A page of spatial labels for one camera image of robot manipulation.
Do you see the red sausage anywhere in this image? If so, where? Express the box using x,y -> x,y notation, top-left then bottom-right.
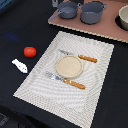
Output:
24,47 -> 36,57

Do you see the white fish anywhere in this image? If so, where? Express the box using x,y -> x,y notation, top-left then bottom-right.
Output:
12,59 -> 28,73

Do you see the grey frying pan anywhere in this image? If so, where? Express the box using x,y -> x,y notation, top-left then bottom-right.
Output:
49,1 -> 78,20

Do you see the round wooden plate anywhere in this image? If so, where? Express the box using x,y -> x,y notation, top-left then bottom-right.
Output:
56,55 -> 83,78

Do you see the woven beige placemat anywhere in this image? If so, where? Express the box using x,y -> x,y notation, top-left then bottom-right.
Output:
14,31 -> 114,128

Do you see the dark grey cooking pot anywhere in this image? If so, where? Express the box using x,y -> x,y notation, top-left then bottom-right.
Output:
78,1 -> 108,24

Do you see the beige bowl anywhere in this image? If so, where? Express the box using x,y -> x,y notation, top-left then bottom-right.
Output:
119,5 -> 128,30

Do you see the knife with wooden handle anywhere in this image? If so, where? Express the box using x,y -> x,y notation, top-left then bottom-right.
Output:
58,49 -> 98,63

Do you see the fork with wooden handle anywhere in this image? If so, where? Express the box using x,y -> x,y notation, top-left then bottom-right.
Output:
45,72 -> 85,89

